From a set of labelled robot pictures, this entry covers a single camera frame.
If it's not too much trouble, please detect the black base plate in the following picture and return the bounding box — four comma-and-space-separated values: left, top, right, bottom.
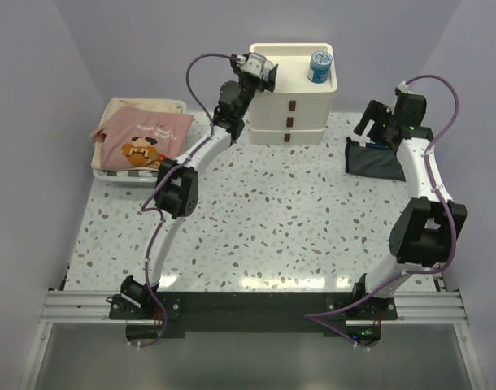
108, 290, 398, 340

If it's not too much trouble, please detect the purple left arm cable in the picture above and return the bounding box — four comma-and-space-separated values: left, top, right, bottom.
140, 52, 243, 349

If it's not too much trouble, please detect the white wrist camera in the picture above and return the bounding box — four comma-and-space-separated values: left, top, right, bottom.
395, 81, 411, 96
238, 53, 274, 81

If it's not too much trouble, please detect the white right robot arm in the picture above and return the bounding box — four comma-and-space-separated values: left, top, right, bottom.
350, 86, 468, 319

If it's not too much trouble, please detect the cream drawer organizer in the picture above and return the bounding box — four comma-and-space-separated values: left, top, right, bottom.
249, 43, 337, 145

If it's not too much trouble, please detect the blue label can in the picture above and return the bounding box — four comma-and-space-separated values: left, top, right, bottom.
307, 51, 333, 84

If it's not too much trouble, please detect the aluminium frame rail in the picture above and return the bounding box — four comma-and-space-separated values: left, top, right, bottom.
40, 291, 468, 325

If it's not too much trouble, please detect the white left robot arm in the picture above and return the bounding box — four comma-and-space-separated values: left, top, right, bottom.
120, 52, 278, 319

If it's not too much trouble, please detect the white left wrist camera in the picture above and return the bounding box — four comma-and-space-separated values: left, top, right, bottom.
238, 53, 274, 81

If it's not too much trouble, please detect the grey pencil pouch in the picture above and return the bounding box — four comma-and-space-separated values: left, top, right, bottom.
345, 137, 405, 182

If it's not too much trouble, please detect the white laundry tray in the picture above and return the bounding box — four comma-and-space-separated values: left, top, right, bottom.
92, 97, 188, 189

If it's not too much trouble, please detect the pink printed t-shirt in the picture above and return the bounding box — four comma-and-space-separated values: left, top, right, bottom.
89, 107, 194, 171

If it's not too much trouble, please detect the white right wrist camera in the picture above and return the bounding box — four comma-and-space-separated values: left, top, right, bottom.
395, 81, 411, 96

